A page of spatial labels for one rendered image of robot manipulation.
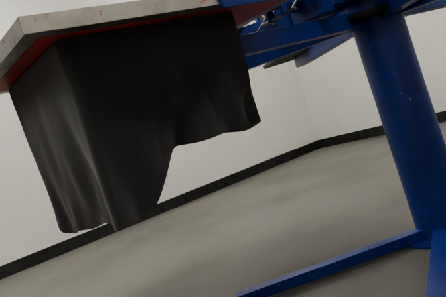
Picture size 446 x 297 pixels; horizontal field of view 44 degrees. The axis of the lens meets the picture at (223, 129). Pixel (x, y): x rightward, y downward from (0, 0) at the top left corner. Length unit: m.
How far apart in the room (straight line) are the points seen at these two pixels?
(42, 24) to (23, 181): 4.21
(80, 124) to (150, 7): 0.30
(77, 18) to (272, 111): 5.74
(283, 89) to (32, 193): 3.36
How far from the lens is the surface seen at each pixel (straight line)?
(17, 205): 5.27
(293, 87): 7.13
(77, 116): 1.21
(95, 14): 1.19
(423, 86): 2.19
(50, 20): 1.15
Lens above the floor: 0.67
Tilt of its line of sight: level
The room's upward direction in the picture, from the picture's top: 18 degrees counter-clockwise
